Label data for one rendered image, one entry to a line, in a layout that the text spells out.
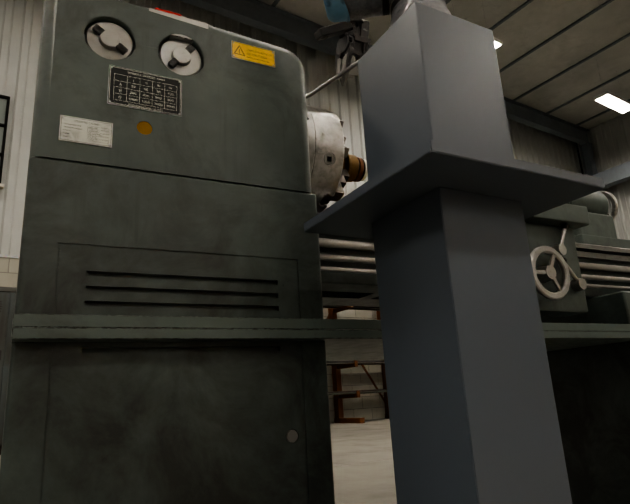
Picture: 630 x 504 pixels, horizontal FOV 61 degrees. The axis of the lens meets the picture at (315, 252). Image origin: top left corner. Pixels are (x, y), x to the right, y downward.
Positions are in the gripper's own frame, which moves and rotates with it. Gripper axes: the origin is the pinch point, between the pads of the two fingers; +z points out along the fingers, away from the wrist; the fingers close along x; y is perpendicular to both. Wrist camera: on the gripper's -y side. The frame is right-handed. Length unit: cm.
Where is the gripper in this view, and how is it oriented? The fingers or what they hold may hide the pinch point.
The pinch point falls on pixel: (341, 81)
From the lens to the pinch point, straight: 173.0
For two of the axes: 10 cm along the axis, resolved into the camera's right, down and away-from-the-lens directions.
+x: -4.4, -0.5, 8.9
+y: 8.9, 0.7, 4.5
